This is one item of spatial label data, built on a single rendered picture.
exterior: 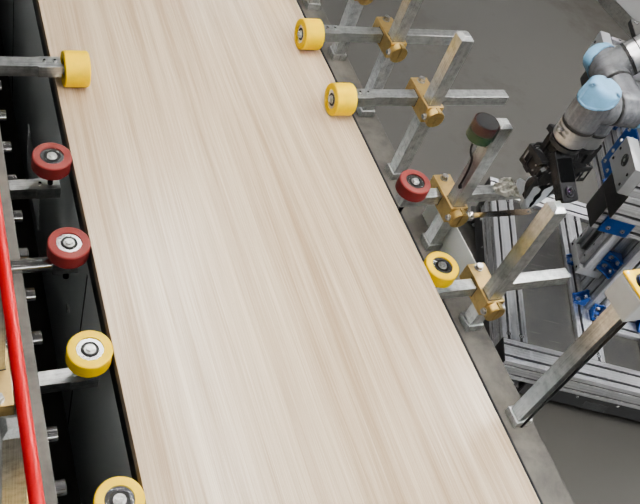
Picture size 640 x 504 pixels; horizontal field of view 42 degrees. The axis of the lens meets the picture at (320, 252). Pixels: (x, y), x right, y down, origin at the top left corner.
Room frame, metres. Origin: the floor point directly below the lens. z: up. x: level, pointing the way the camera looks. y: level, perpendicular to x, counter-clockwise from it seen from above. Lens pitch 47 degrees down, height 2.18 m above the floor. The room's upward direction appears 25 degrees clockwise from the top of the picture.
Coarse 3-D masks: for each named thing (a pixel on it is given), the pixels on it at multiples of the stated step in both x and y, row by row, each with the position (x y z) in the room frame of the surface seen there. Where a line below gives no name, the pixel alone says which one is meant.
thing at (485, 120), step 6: (480, 114) 1.55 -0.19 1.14; (486, 114) 1.56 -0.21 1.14; (480, 120) 1.53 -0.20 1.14; (486, 120) 1.54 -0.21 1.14; (492, 120) 1.54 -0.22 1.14; (486, 126) 1.51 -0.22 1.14; (492, 126) 1.52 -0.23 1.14; (498, 126) 1.54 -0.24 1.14; (486, 138) 1.51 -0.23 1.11; (486, 150) 1.54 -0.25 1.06; (468, 168) 1.54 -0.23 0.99; (462, 180) 1.54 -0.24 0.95
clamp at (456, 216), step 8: (432, 184) 1.61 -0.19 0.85; (440, 184) 1.60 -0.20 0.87; (448, 184) 1.61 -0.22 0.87; (440, 192) 1.58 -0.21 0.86; (448, 192) 1.58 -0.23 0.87; (440, 200) 1.57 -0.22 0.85; (448, 200) 1.55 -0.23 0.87; (440, 208) 1.55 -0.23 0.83; (448, 208) 1.54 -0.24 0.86; (456, 208) 1.54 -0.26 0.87; (464, 208) 1.55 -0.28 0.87; (448, 216) 1.52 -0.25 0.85; (456, 216) 1.52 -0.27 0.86; (464, 216) 1.53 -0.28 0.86; (456, 224) 1.53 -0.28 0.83
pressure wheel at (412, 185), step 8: (400, 176) 1.52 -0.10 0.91; (408, 176) 1.53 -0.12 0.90; (416, 176) 1.54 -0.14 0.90; (424, 176) 1.55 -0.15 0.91; (400, 184) 1.50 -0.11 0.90; (408, 184) 1.50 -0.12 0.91; (416, 184) 1.52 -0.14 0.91; (424, 184) 1.53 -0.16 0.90; (400, 192) 1.49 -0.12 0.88; (408, 192) 1.49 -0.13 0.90; (416, 192) 1.49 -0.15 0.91; (424, 192) 1.50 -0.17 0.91; (408, 200) 1.48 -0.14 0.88; (416, 200) 1.49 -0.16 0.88; (400, 208) 1.52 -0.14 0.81
